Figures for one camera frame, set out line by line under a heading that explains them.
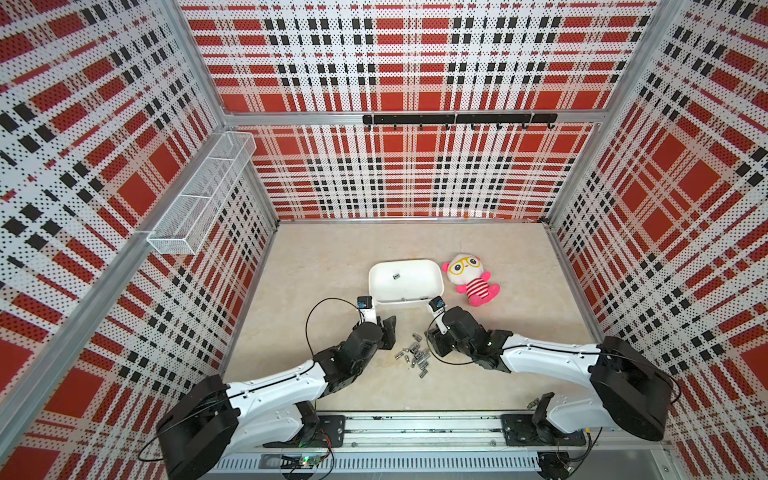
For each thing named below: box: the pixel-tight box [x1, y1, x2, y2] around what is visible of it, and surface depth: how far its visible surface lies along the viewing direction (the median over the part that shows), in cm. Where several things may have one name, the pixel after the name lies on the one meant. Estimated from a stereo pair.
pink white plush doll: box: [442, 253, 501, 307], surface depth 98 cm
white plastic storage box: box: [368, 258, 445, 309], surface depth 103 cm
